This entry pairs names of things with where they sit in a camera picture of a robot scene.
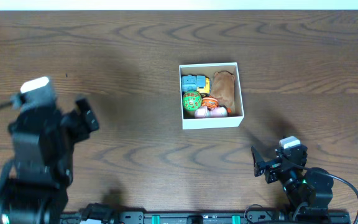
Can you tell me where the pink and white duck toy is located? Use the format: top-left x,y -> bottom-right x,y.
195,106 -> 228,119

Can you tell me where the orange round spinner toy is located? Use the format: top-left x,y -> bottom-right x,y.
201,97 -> 219,110

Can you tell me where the brown plush bear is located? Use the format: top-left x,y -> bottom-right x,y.
210,71 -> 236,114

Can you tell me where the green ball with red numbers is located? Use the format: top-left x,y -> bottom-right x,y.
182,90 -> 203,111

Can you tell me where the grey and yellow toy truck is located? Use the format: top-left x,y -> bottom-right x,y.
181,75 -> 211,97

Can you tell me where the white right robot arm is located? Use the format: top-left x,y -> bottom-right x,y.
251,136 -> 333,221

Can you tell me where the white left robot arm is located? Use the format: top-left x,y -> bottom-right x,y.
0,77 -> 99,224

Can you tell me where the white cardboard box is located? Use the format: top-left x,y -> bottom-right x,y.
179,62 -> 244,129

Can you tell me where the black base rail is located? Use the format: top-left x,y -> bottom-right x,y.
59,203 -> 351,224

